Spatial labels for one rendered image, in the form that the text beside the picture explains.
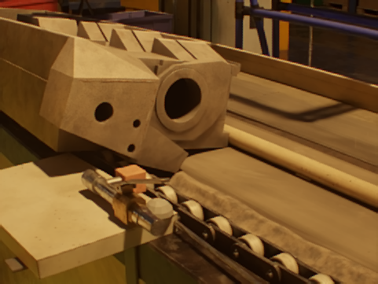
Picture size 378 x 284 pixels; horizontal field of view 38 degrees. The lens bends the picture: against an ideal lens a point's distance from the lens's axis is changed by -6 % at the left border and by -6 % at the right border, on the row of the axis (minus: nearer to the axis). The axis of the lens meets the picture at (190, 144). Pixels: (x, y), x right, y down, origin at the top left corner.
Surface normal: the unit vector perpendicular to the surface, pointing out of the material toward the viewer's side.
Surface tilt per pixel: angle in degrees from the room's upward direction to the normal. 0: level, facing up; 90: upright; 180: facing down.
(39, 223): 0
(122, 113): 90
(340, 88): 90
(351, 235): 0
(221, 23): 90
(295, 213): 0
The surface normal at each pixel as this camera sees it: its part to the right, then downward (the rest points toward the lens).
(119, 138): 0.58, 0.28
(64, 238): 0.01, -0.94
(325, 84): -0.81, 0.18
